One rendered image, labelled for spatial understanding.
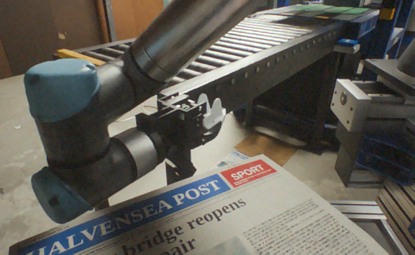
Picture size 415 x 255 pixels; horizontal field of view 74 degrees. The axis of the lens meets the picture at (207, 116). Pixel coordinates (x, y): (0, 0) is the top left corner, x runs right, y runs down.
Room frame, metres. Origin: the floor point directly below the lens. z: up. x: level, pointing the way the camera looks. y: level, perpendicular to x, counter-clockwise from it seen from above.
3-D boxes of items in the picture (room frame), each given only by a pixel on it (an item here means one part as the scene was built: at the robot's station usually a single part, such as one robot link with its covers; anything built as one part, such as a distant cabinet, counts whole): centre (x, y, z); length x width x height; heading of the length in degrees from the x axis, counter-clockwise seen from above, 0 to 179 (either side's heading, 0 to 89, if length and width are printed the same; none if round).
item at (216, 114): (0.49, -0.02, 0.79); 0.09 x 0.03 x 0.06; 141
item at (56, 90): (0.31, 0.16, 0.89); 0.11 x 0.08 x 0.11; 158
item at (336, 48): (1.40, -0.70, 0.69); 0.10 x 0.10 x 0.03; 51
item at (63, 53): (0.72, 0.29, 0.81); 0.43 x 0.03 x 0.02; 51
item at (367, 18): (2.01, -0.78, 0.75); 0.70 x 0.65 x 0.10; 141
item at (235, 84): (1.06, -0.33, 0.74); 1.34 x 0.05 x 0.12; 141
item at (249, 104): (1.84, -0.32, 0.34); 0.06 x 0.06 x 0.68; 51
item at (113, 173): (0.29, 0.16, 0.79); 0.11 x 0.08 x 0.09; 141
